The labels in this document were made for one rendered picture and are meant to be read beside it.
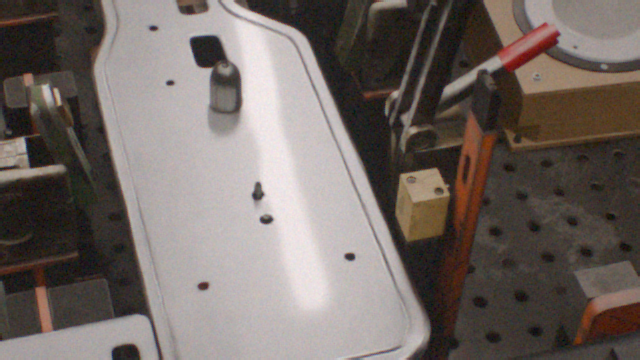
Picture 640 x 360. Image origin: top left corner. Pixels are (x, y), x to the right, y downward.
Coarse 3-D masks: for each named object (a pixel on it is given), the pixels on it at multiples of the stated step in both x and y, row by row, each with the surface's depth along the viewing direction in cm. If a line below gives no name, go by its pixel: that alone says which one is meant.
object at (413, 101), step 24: (408, 0) 97; (432, 0) 98; (456, 0) 96; (432, 24) 101; (456, 24) 98; (432, 48) 100; (456, 48) 100; (408, 72) 105; (432, 72) 102; (408, 96) 107; (432, 96) 104; (408, 120) 106; (432, 120) 106
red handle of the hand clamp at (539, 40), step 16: (528, 32) 105; (544, 32) 104; (512, 48) 105; (528, 48) 104; (544, 48) 104; (496, 64) 105; (512, 64) 105; (464, 80) 106; (448, 96) 106; (464, 96) 106
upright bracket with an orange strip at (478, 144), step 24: (480, 72) 92; (480, 96) 93; (480, 120) 94; (480, 144) 95; (480, 168) 97; (456, 192) 102; (480, 192) 99; (456, 216) 103; (456, 240) 104; (456, 264) 106; (456, 288) 108; (432, 312) 115; (456, 312) 111; (432, 336) 116
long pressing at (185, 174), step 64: (128, 0) 127; (128, 64) 120; (192, 64) 121; (256, 64) 121; (128, 128) 114; (192, 128) 115; (256, 128) 115; (320, 128) 115; (128, 192) 109; (192, 192) 109; (320, 192) 110; (192, 256) 104; (256, 256) 104; (320, 256) 105; (384, 256) 105; (192, 320) 100; (256, 320) 100; (320, 320) 100; (384, 320) 100
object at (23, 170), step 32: (0, 160) 105; (32, 160) 109; (0, 192) 104; (32, 192) 105; (64, 192) 106; (0, 224) 108; (32, 224) 108; (64, 224) 109; (0, 256) 110; (32, 256) 111; (64, 256) 112; (32, 288) 116
